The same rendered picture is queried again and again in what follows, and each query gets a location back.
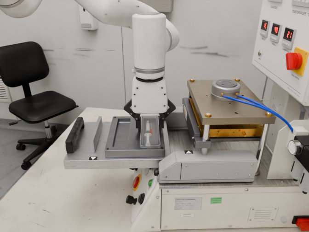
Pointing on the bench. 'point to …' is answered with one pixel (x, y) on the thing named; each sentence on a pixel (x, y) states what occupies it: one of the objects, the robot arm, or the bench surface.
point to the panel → (143, 181)
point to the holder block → (128, 140)
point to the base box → (224, 209)
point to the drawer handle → (79, 124)
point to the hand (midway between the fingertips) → (149, 124)
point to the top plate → (229, 103)
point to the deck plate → (251, 145)
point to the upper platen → (229, 130)
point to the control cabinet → (284, 73)
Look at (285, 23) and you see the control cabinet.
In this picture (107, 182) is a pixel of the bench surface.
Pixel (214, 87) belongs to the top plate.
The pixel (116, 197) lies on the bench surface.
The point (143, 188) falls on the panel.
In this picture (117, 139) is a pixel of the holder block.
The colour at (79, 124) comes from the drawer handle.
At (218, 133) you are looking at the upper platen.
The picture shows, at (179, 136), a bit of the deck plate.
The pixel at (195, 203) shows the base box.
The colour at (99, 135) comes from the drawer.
